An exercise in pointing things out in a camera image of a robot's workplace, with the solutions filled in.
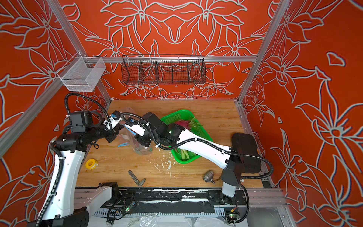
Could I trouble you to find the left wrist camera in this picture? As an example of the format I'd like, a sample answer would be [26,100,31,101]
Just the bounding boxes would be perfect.
[104,111,123,131]

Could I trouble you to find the green plastic basket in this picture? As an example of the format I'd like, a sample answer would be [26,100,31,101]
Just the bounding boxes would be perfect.
[161,109,213,164]

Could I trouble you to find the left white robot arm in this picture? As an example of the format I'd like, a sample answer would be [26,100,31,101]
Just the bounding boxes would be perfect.
[27,124,123,227]

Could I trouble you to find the black wire basket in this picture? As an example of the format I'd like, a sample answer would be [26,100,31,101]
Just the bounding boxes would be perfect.
[121,55,207,85]

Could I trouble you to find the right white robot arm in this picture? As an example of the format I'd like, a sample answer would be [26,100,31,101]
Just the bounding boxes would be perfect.
[129,112,274,198]

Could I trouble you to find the grey L-shaped metal tool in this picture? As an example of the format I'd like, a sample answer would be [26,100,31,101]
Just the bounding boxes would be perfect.
[128,170,146,187]

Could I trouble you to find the black oval tray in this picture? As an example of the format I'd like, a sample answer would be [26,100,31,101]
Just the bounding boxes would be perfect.
[232,133,261,174]

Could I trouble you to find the white wire basket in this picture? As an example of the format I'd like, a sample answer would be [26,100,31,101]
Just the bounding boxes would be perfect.
[55,54,106,92]

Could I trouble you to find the yellow white tape roll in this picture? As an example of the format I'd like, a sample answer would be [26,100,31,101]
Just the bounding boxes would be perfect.
[85,159,98,170]

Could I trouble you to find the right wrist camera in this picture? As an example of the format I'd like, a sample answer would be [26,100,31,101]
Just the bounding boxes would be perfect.
[125,118,147,136]

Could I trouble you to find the metal pipe fitting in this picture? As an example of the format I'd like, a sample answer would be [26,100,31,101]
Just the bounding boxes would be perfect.
[202,170,215,184]

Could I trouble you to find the clear zip-top bag blue seal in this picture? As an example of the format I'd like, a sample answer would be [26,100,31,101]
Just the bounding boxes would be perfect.
[118,142,130,147]

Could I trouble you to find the pink dragon fruit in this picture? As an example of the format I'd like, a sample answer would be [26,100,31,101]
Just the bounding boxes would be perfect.
[178,149,196,161]
[175,120,198,130]

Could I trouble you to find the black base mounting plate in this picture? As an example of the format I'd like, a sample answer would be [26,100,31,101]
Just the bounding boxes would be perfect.
[119,187,247,206]

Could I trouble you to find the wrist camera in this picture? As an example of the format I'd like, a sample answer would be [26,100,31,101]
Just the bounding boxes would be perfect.
[104,111,123,131]
[125,118,147,136]

